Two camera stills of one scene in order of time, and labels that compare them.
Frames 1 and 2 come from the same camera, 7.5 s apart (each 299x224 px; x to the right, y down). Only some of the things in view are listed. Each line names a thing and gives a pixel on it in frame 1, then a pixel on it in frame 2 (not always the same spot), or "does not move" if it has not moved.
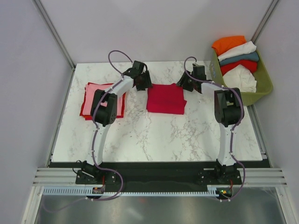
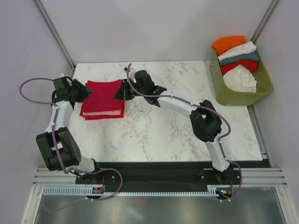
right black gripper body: (187, 85) -> (141, 90)
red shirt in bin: (250, 65) does not move
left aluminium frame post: (53, 30) does not move
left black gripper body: (145, 82) -> (70, 90)
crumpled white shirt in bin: (240, 77) does not move
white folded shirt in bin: (249, 47) does not move
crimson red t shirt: (166, 98) -> (101, 99)
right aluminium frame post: (267, 15) does not move
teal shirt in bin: (253, 56) does not move
